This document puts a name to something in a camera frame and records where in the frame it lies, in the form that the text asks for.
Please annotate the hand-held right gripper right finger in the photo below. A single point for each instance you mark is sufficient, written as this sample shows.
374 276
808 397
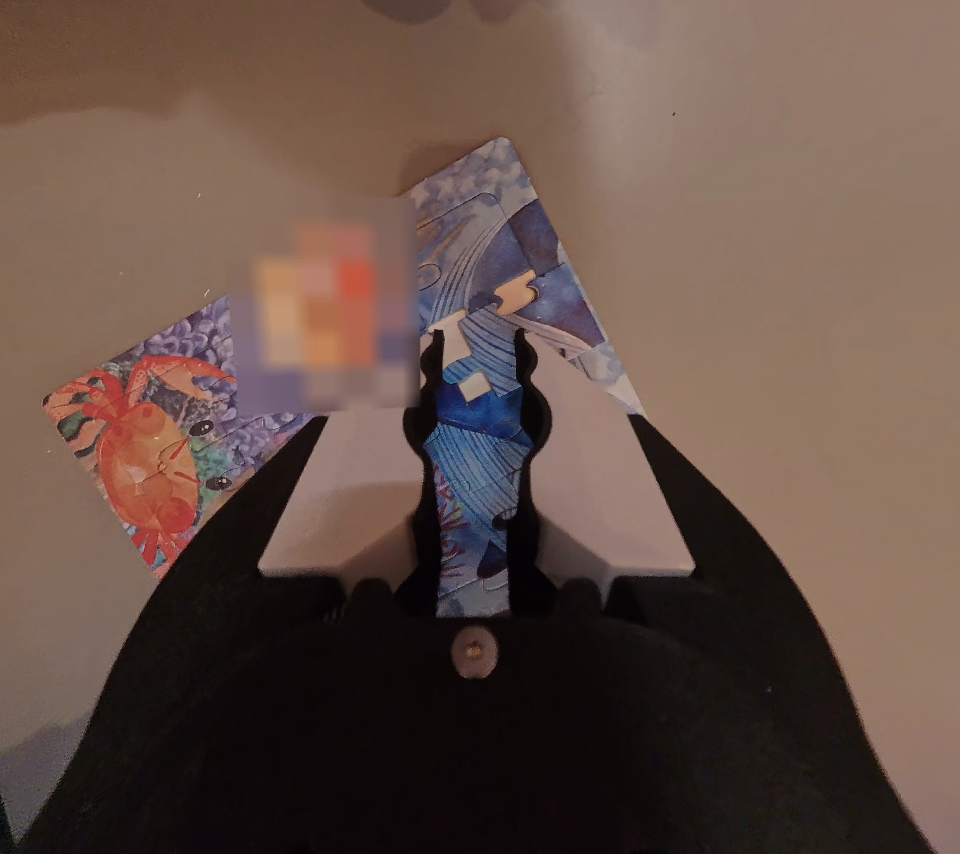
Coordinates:
607 494

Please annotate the sea animals jigsaw puzzle board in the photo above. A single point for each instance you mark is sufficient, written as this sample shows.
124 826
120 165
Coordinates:
487 231

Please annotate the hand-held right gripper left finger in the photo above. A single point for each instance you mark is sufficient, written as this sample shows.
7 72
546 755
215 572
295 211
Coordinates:
337 494

